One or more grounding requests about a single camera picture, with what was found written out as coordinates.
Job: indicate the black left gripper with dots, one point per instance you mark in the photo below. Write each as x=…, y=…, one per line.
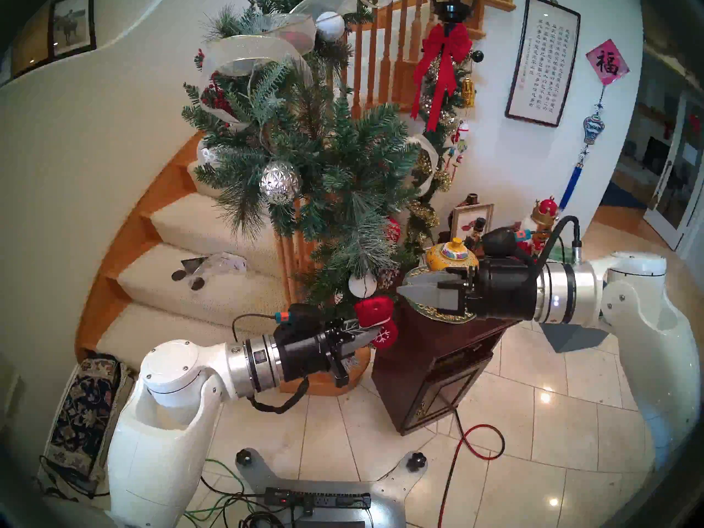
x=308, y=348

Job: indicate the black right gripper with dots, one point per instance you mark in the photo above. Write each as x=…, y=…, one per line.
x=506, y=290

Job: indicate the red mitten ornament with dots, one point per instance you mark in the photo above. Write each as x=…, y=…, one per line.
x=374, y=309

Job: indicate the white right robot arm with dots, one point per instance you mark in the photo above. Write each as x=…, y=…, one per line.
x=654, y=334

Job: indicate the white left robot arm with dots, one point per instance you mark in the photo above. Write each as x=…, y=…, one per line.
x=165, y=422

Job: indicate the white ball ornament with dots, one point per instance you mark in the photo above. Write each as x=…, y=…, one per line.
x=362, y=285
x=330, y=26

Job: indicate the red ribbed ball ornament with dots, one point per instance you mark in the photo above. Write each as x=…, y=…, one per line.
x=393, y=231

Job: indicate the small snowman ornament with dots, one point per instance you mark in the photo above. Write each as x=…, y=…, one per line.
x=461, y=131

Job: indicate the silver faceted ball ornament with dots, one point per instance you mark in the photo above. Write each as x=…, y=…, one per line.
x=279, y=183

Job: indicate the gold bell ornament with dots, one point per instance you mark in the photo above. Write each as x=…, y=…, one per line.
x=468, y=92

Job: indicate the shiny silver ball ornament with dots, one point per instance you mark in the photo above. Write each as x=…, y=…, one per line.
x=208, y=154

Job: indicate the black ball ornament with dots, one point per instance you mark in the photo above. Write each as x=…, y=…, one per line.
x=477, y=56

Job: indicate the green gold round plate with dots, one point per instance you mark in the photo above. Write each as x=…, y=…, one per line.
x=445, y=317

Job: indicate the yellow lidded ceramic jar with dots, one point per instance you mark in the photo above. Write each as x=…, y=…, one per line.
x=451, y=254

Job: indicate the frosted pinecone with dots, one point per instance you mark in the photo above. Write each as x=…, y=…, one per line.
x=388, y=278

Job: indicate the small black-hat nutcracker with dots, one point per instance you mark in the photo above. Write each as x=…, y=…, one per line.
x=476, y=230

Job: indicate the dark wood cabinet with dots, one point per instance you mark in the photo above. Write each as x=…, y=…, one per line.
x=418, y=378

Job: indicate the dark brown vase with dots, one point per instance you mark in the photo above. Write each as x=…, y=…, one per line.
x=471, y=199

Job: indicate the large red nutcracker figure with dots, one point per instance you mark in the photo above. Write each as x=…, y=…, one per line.
x=547, y=209

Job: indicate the grey plastic bin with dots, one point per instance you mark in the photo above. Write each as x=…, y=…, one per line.
x=572, y=337

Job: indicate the black knob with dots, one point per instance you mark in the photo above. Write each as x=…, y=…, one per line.
x=417, y=460
x=245, y=456

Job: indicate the clear plastic packaging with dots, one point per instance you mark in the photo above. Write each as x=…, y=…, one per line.
x=225, y=262

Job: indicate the black power strip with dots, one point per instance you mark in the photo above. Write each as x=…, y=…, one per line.
x=324, y=499

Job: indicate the carpeted wooden staircase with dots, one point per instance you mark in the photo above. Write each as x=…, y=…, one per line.
x=203, y=230

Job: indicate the wooden balustrade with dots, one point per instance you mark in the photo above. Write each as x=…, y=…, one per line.
x=401, y=81

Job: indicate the blue tassel knot charm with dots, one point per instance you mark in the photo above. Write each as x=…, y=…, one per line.
x=593, y=128

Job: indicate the white glass door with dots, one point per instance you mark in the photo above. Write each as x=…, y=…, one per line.
x=660, y=224

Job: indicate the red bow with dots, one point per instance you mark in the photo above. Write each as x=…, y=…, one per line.
x=443, y=43

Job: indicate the framed calligraphy scroll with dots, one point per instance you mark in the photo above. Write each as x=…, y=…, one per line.
x=542, y=59

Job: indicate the red berry sprig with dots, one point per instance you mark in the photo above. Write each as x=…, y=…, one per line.
x=217, y=100

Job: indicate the red diamond fu hanging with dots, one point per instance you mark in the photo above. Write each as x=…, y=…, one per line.
x=608, y=63

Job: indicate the black lantern lamp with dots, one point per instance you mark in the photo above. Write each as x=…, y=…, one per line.
x=454, y=1

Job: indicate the framed horse photo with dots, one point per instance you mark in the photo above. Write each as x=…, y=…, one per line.
x=70, y=26

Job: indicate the brown framed picture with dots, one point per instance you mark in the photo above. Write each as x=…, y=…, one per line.
x=30, y=45

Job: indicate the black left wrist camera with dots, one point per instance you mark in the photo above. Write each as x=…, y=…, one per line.
x=305, y=314

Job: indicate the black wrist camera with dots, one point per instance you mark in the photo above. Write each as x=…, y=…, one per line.
x=305, y=314
x=500, y=242

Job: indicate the small white picture frame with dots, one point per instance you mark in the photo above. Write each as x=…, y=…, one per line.
x=466, y=223

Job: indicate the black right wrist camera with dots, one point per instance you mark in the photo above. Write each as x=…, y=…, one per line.
x=500, y=242

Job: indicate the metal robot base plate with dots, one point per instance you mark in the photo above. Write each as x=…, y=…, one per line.
x=390, y=499

